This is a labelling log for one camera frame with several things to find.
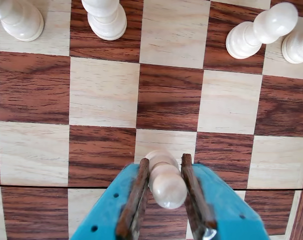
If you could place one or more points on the light wooden pawn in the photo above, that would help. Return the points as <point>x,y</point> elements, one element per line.
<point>106,22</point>
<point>169,192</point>
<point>21,22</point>
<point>244,40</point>
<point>299,47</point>

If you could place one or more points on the wooden folding chessboard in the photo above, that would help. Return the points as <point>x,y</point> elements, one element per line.
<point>104,95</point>

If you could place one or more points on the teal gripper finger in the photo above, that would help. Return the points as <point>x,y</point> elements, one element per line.
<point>224,207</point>
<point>109,205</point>

